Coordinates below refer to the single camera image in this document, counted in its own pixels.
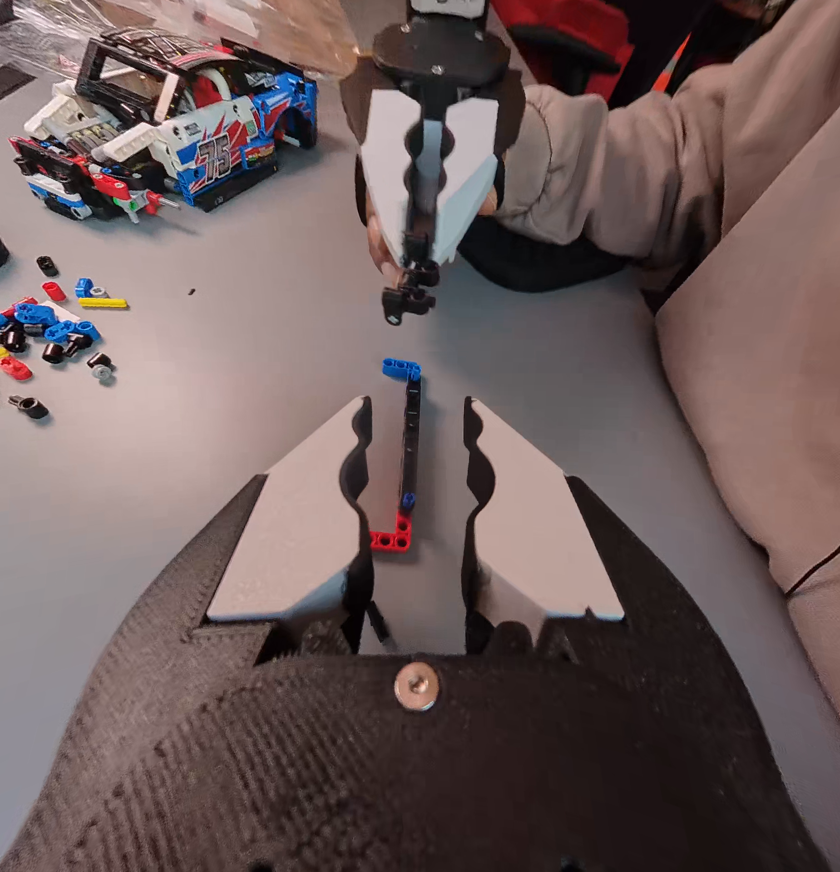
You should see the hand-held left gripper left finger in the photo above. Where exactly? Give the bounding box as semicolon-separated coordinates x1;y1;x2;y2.
205;395;376;655

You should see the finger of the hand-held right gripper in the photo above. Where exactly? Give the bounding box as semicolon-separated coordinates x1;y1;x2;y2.
359;89;428;273
428;99;500;268

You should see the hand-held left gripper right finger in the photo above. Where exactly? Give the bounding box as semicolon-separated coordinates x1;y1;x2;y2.
461;397;628;655

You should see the small black lego connector assembly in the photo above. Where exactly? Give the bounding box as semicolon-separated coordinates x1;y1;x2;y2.
380;230;441;327

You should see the black lego beam assembly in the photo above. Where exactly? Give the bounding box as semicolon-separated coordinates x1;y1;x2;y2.
369;357;424;553

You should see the lego race car model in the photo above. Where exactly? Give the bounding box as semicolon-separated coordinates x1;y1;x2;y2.
8;26;320;223

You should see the pile of mixed lego parts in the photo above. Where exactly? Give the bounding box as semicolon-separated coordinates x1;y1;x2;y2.
0;255;130;421

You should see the person's right hand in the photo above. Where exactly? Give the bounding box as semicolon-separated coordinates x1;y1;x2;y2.
364;189;500;283

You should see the red chair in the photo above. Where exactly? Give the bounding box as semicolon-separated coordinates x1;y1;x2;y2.
491;0;630;96

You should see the orange traffic cone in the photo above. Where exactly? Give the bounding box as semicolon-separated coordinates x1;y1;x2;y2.
653;33;691;94

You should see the clear plastic bag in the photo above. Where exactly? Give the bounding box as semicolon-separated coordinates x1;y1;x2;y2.
0;0;361;77

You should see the thin black cable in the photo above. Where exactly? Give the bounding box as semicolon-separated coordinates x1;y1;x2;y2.
784;544;840;597

